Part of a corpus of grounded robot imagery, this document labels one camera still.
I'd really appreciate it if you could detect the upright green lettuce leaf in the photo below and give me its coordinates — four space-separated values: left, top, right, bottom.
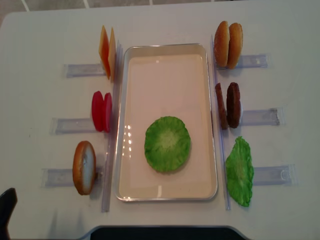
225 136 254 207

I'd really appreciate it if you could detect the brown meat patty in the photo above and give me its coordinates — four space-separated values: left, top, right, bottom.
215 83 229 130
226 82 241 129

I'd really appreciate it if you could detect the upright bun half front left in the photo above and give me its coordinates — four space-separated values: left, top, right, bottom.
72 140 96 196

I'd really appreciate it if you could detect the left orange cheese slice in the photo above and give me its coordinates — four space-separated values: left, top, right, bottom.
98 25 111 79

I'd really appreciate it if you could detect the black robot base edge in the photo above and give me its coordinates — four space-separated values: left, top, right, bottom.
90 226 244 240

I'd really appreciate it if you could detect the left sesame bun half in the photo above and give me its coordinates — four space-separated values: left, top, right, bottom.
214 21 230 67

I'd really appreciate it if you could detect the clear lettuce holder rail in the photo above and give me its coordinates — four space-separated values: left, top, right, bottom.
253 164 298 186

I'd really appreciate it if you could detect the right brown meat patty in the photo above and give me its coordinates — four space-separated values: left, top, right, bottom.
226 82 241 129

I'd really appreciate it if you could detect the left brown meat patty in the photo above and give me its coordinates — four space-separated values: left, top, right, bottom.
215 83 229 130

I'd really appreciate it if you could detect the clear cheese holder rail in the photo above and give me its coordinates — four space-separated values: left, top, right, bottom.
64 63 106 78

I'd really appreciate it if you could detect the right golden bun half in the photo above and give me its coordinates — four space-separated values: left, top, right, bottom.
227 22 243 69

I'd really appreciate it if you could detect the flat green lettuce leaf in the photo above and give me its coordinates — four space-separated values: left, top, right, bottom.
144 116 191 173

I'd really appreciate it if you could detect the white rectangular tray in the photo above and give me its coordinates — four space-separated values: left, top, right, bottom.
113 43 218 202

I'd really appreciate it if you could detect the long clear rail right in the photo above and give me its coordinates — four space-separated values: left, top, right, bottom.
210 35 231 211

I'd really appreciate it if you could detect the clear bun holder rail left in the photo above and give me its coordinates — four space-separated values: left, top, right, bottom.
41 166 104 188

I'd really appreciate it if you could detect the clear tomato holder rail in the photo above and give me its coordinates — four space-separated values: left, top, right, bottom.
50 118 97 135

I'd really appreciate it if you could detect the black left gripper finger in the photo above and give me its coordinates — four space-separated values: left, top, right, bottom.
0 187 18 240

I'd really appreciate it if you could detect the clear bun holder rail right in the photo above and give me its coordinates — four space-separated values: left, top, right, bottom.
215 52 272 71

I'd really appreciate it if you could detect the long clear rail left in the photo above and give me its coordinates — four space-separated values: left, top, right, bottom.
101 40 124 213

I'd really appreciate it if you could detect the clear patty holder rail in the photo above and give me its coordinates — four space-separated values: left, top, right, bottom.
239 107 285 126

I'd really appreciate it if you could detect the clear bun holder rail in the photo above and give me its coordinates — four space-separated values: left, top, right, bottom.
41 166 104 188
215 52 272 71

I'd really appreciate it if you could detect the red tomato slice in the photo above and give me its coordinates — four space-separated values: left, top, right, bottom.
102 92 112 133
91 91 104 132

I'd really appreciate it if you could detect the right yellow cheese slice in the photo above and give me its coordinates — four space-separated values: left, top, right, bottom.
108 28 117 82

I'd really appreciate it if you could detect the long clear rail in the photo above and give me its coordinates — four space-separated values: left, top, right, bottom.
210 35 231 211
101 40 124 213

